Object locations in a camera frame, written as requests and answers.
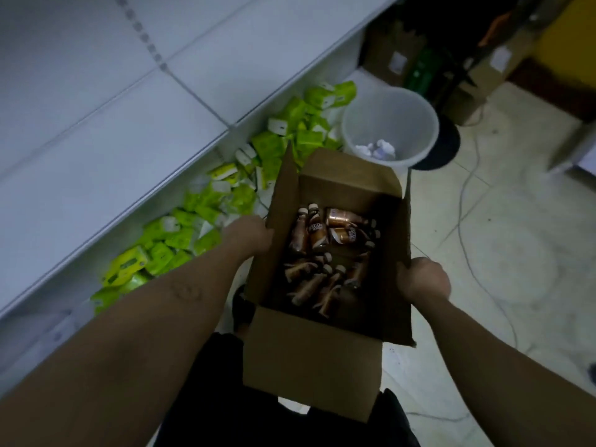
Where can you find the person's left hand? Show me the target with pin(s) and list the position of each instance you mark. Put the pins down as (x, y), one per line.
(249, 236)

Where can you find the person's right hand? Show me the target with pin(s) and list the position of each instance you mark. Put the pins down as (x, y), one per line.
(421, 279)

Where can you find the brown cardboard box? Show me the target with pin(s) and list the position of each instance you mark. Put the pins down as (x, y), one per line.
(328, 283)

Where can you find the person's left forearm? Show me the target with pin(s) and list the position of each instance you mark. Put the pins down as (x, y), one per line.
(121, 342)

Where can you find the person's right forearm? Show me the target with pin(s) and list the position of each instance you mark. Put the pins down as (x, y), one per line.
(503, 381)

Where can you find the row of green packets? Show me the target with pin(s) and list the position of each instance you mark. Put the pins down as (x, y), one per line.
(223, 190)

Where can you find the pile of brown drink bottles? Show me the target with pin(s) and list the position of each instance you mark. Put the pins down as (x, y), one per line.
(328, 256)

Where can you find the black round stool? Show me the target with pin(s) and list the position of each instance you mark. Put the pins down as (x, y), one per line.
(440, 144)

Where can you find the crumpled white paper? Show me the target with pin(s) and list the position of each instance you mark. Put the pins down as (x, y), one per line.
(376, 149)

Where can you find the white metal shelf unit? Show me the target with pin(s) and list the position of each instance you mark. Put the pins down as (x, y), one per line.
(139, 148)

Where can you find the white plastic waste bin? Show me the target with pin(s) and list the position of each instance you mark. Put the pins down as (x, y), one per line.
(390, 125)

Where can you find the person's black trousers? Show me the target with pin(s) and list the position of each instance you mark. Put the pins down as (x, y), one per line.
(260, 405)

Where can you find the green bottle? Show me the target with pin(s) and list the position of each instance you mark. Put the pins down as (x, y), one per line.
(423, 72)

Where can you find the brown cardboard carton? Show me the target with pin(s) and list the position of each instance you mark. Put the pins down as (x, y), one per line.
(393, 53)
(489, 72)

